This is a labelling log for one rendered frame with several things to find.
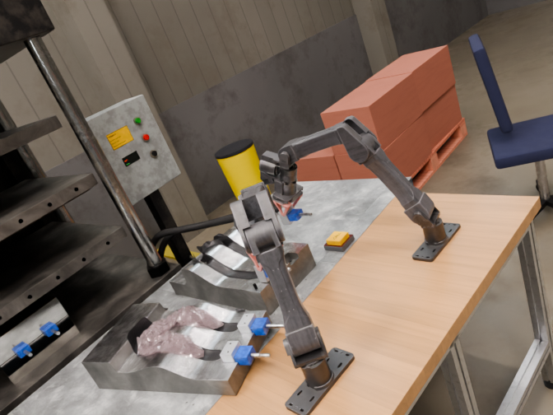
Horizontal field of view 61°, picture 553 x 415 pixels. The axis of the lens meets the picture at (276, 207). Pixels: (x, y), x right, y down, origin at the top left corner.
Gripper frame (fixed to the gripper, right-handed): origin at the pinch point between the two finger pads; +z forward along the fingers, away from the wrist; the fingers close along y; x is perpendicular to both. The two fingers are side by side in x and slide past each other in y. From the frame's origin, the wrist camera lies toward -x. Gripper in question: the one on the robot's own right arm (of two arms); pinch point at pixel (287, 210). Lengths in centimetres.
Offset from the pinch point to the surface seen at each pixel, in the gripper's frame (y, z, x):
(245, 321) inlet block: 47, -2, 19
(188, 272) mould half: 36.3, 11.2, -15.6
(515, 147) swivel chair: -136, 25, 52
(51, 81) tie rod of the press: 26, -35, -86
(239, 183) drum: -150, 152, -155
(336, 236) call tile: -1.7, 3.2, 19.7
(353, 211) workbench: -24.7, 10.1, 14.7
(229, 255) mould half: 23.2, 9.3, -8.5
